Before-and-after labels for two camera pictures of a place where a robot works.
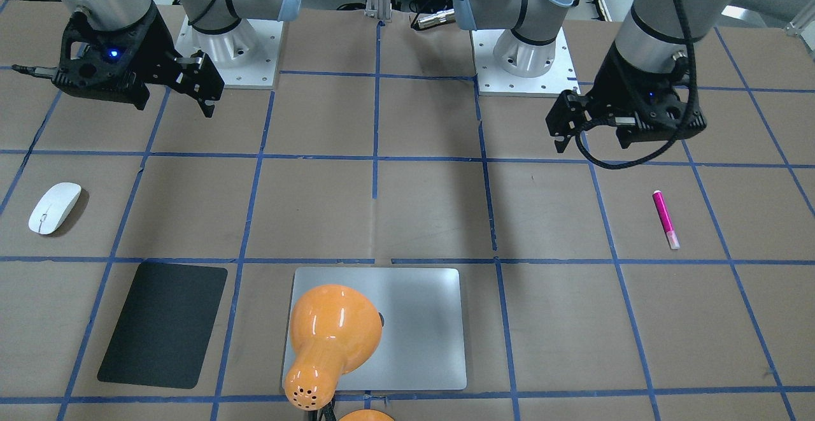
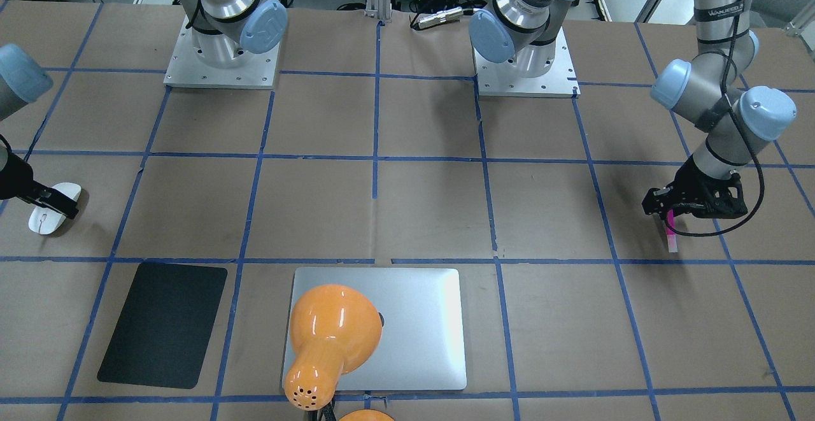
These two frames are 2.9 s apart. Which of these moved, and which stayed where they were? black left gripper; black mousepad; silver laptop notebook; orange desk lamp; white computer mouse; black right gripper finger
Moved: black right gripper finger; black left gripper
Stayed: white computer mouse; orange desk lamp; black mousepad; silver laptop notebook
